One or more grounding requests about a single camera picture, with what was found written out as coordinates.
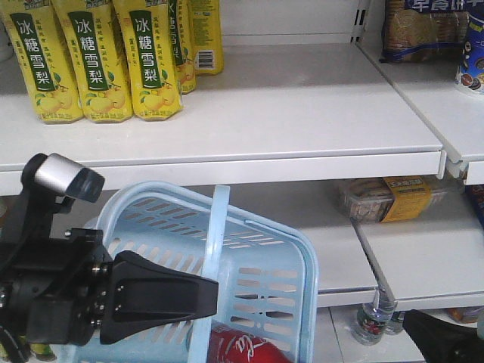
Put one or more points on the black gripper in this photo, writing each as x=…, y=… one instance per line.
x=53, y=285

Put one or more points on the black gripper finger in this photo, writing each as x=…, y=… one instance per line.
x=441, y=341

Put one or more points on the red coca-cola aluminium bottle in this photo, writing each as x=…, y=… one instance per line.
x=227, y=344

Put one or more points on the light blue plastic basket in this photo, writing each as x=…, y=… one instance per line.
x=267, y=272

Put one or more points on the clear water bottle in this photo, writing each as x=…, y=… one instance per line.
x=372, y=318

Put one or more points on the wrapped bread loaf package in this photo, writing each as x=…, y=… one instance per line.
x=393, y=199

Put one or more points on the white store shelving unit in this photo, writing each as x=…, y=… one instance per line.
x=304, y=100

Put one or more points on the yellow pear drink bottle right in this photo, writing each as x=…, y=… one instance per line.
x=155, y=90

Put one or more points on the yellow pear drink bottle middle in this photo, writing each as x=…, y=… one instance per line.
x=96, y=48

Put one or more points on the biscuit package brown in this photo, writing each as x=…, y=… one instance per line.
x=418, y=31

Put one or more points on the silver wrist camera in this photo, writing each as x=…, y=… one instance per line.
x=62, y=177

